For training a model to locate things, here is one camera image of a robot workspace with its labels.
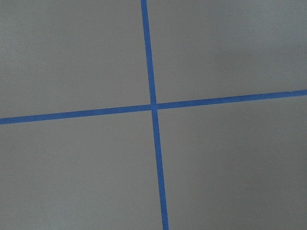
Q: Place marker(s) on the blue tape strip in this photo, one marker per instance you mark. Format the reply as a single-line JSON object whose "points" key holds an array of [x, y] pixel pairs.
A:
{"points": [[148, 48], [72, 114]]}

